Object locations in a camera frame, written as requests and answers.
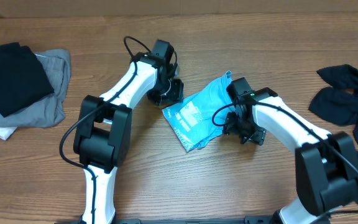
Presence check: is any light blue printed t-shirt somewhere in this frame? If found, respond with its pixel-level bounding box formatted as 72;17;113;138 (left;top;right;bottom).
162;70;234;152

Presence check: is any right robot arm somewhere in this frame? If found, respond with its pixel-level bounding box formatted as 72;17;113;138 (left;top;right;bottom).
223;78;358;223

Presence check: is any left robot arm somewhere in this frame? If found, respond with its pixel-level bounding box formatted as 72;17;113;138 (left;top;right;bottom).
73;40;184;223

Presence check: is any grey folded garment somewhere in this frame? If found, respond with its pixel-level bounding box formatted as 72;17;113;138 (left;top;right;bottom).
0;49;71;128

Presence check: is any black folded garment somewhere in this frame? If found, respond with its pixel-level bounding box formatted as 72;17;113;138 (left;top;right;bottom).
0;42;54;117

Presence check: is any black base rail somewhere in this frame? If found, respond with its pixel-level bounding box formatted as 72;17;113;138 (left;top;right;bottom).
54;215;331;224

